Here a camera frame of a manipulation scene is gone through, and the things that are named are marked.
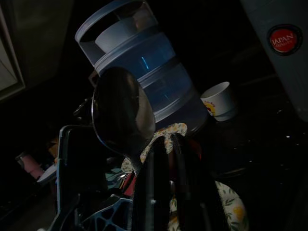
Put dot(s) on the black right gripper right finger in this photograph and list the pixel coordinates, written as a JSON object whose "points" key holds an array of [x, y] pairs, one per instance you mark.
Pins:
{"points": [[192, 192]]}

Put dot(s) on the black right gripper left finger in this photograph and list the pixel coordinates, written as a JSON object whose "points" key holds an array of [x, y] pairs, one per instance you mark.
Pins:
{"points": [[154, 192]]}

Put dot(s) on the pink plate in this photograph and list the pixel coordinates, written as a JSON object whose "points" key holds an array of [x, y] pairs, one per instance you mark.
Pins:
{"points": [[197, 151]]}

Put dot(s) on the white printed cup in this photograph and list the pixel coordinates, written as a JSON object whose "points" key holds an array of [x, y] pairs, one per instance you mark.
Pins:
{"points": [[220, 101]]}

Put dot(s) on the grey water filter canister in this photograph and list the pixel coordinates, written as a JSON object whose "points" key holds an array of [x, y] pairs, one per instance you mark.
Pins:
{"points": [[284, 72]]}

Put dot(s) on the white tiered food container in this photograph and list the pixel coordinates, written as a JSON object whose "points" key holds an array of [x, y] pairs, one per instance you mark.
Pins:
{"points": [[149, 65]]}

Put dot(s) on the steel spoon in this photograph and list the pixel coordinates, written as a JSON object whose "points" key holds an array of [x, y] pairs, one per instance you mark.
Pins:
{"points": [[120, 108]]}

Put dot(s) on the light blue plate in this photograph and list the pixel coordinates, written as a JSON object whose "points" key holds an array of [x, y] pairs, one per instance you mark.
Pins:
{"points": [[48, 175]]}

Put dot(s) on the floral pink bowl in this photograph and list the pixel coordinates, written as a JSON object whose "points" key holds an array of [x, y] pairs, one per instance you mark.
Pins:
{"points": [[178, 127]]}

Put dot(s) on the white lemon print plate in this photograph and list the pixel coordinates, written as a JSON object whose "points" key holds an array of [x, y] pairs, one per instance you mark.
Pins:
{"points": [[231, 204]]}

